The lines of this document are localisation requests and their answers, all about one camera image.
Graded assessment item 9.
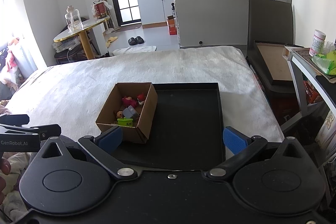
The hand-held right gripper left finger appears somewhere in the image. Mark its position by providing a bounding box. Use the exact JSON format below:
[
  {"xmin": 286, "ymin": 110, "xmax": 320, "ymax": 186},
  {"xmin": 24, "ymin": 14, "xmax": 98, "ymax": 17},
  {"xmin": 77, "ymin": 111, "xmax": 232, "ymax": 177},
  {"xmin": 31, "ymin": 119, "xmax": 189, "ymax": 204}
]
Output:
[{"xmin": 37, "ymin": 126, "xmax": 139, "ymax": 179}]

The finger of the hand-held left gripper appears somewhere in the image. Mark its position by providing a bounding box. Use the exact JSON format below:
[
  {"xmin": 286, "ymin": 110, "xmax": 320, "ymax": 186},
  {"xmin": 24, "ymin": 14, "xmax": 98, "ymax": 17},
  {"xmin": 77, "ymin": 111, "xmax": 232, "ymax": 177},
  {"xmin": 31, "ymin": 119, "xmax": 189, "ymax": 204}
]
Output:
[
  {"xmin": 0, "ymin": 124, "xmax": 62, "ymax": 153},
  {"xmin": 0, "ymin": 114, "xmax": 30, "ymax": 126}
]

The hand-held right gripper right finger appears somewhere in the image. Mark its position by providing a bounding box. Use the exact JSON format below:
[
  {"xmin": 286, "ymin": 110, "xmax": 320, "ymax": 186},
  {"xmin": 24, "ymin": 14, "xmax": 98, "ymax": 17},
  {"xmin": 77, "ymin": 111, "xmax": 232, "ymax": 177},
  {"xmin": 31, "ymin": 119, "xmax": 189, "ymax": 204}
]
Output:
[{"xmin": 206, "ymin": 126, "xmax": 306, "ymax": 179}]

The green toy block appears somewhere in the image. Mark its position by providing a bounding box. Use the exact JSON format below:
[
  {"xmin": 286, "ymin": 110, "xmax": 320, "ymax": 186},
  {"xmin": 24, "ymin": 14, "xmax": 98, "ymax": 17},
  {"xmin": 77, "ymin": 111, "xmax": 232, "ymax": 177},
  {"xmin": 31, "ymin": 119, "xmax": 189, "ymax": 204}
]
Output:
[{"xmin": 117, "ymin": 118, "xmax": 135, "ymax": 127}]

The lilac toy block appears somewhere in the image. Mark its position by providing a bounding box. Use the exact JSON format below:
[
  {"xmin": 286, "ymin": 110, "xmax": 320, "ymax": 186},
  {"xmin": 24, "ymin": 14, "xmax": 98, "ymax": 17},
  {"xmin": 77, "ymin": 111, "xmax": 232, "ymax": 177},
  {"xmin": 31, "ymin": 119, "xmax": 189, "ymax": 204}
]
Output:
[{"xmin": 123, "ymin": 105, "xmax": 140, "ymax": 120}]

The brown cardboard box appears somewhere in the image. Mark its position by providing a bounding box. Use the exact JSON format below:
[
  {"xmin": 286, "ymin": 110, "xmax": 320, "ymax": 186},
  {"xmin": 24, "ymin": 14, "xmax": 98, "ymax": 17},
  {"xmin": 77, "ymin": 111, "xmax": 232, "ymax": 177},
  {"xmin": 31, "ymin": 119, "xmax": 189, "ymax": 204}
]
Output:
[{"xmin": 95, "ymin": 82, "xmax": 159, "ymax": 145}]

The black tray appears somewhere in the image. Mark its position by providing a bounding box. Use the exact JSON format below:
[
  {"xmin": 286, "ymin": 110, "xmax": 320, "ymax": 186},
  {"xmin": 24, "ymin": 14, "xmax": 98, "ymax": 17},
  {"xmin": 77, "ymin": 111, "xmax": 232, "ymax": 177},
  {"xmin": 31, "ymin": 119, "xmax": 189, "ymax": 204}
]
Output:
[{"xmin": 104, "ymin": 82, "xmax": 227, "ymax": 171}]

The person's left hand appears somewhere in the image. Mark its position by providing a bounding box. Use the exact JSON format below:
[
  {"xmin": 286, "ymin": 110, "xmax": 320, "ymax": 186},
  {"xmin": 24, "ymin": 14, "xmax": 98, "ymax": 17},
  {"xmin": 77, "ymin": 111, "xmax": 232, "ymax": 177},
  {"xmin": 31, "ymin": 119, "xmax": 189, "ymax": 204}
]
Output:
[{"xmin": 0, "ymin": 157, "xmax": 12, "ymax": 205}]

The crumpled light bedding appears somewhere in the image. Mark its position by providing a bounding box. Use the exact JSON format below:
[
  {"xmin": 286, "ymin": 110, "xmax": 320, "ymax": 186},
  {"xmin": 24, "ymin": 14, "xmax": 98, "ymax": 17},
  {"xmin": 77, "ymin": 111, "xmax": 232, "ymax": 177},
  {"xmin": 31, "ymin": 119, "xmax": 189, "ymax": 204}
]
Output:
[{"xmin": 0, "ymin": 153, "xmax": 30, "ymax": 215}]

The pink clothes pile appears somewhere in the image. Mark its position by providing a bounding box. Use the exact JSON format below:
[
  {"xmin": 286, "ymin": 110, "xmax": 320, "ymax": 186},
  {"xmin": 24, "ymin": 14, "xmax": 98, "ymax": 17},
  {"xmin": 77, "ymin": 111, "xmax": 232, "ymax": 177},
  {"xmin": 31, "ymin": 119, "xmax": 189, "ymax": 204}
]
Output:
[{"xmin": 0, "ymin": 38, "xmax": 22, "ymax": 88}]

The dark low stool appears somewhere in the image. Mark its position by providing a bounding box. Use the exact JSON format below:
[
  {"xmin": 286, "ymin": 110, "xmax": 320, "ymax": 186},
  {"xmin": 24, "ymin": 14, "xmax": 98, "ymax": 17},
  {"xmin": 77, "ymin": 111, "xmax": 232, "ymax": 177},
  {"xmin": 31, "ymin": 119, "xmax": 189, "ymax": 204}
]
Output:
[{"xmin": 54, "ymin": 52, "xmax": 88, "ymax": 65}]

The black framed brown board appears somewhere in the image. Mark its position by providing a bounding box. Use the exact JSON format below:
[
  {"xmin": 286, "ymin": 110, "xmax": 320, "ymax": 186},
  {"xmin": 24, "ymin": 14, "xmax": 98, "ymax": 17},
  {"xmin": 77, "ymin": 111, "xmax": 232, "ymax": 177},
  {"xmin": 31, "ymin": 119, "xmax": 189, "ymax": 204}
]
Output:
[{"xmin": 246, "ymin": 40, "xmax": 303, "ymax": 94}]

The white floor mat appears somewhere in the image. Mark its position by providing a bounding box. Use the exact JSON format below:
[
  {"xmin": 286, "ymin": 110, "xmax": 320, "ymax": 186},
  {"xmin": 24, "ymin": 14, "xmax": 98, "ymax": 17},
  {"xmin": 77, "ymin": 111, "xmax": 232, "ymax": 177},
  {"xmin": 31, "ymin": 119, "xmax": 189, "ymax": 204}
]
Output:
[{"xmin": 112, "ymin": 46, "xmax": 157, "ymax": 56}]

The white blanket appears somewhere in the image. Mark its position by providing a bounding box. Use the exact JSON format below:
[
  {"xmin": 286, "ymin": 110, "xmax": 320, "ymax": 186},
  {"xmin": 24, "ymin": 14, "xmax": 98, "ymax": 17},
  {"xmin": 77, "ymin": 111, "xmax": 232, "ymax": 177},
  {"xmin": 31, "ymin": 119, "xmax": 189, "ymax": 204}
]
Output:
[{"xmin": 8, "ymin": 46, "xmax": 285, "ymax": 152}]

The red basket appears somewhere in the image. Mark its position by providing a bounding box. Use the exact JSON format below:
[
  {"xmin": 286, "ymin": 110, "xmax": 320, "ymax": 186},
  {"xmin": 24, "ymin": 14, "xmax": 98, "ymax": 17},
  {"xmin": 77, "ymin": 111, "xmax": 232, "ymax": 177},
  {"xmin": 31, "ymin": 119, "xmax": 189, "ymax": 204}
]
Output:
[{"xmin": 303, "ymin": 80, "xmax": 324, "ymax": 104}]

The yellow printed book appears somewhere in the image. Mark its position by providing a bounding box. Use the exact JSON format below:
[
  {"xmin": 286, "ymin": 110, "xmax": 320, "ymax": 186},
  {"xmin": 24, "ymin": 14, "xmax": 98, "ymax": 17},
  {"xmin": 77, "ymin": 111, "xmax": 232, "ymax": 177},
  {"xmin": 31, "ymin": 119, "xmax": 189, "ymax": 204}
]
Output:
[{"xmin": 315, "ymin": 109, "xmax": 336, "ymax": 149}]

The yellow slipper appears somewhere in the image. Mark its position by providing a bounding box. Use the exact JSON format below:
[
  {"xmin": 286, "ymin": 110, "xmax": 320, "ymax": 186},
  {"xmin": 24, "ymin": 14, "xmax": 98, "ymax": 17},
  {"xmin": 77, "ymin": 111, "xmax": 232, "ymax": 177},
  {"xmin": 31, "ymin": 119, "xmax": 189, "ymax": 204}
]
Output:
[{"xmin": 105, "ymin": 36, "xmax": 119, "ymax": 48}]

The white side table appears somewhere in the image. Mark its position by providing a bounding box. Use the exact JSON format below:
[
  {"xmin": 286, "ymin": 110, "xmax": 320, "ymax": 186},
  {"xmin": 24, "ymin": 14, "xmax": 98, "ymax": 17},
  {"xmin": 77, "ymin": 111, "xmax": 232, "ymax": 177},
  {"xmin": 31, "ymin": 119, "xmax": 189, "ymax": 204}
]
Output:
[{"xmin": 283, "ymin": 45, "xmax": 336, "ymax": 161}]

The round wooden table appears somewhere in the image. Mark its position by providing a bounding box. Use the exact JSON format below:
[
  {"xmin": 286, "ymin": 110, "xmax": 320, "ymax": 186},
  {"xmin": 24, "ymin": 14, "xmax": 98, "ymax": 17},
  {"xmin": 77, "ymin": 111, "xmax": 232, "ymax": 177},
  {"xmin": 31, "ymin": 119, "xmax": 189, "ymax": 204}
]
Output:
[{"xmin": 53, "ymin": 17, "xmax": 111, "ymax": 60}]

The brown door mat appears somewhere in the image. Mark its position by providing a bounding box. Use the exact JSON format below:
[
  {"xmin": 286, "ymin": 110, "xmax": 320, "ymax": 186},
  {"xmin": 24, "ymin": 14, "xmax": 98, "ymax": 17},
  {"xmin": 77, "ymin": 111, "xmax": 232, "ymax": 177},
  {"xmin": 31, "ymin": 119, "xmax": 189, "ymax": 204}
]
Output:
[{"xmin": 119, "ymin": 25, "xmax": 142, "ymax": 32}]

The clear glass jar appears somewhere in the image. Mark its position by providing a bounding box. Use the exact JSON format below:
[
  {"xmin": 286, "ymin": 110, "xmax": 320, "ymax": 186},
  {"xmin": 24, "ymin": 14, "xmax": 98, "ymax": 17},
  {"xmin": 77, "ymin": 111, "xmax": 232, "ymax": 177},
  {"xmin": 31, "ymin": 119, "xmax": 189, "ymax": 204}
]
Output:
[{"xmin": 65, "ymin": 6, "xmax": 84, "ymax": 33}]

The green plastic bag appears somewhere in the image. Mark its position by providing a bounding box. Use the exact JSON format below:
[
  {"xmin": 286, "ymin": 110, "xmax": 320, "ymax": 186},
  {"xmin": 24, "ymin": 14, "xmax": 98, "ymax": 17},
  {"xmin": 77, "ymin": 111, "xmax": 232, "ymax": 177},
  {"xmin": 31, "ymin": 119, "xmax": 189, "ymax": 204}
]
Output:
[{"xmin": 311, "ymin": 51, "xmax": 336, "ymax": 76}]

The orange carton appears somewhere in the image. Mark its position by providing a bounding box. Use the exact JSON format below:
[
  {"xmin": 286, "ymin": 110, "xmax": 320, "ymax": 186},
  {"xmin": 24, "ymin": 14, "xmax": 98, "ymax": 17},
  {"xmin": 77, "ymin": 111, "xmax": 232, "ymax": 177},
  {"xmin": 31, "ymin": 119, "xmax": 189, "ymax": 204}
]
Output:
[{"xmin": 166, "ymin": 16, "xmax": 179, "ymax": 36}]

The red gift canister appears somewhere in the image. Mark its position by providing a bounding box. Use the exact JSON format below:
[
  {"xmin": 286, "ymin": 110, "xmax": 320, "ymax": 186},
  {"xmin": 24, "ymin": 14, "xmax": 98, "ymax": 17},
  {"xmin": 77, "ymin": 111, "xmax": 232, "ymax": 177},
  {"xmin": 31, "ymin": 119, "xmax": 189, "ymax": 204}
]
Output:
[{"xmin": 92, "ymin": 0, "xmax": 112, "ymax": 20}]

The white pill bottle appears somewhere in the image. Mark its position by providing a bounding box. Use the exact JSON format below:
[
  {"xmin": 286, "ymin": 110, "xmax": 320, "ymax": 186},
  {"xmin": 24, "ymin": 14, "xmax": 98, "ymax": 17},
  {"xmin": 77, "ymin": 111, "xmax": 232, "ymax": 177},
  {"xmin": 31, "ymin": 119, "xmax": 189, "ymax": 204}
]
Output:
[{"xmin": 309, "ymin": 29, "xmax": 327, "ymax": 57}]

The white kitchen cabinet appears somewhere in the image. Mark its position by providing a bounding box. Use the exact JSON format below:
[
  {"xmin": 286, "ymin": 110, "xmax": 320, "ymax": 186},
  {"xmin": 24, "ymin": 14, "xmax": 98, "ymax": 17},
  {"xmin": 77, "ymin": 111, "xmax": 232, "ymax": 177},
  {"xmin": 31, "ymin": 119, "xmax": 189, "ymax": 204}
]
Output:
[{"xmin": 136, "ymin": 0, "xmax": 176, "ymax": 25}]

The flat cardboard picture frame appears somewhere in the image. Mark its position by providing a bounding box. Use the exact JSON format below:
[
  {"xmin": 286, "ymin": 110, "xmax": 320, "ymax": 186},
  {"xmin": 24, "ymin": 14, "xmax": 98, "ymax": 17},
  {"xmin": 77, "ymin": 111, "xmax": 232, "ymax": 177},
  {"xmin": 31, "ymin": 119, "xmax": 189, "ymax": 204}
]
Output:
[{"xmin": 247, "ymin": 0, "xmax": 294, "ymax": 57}]

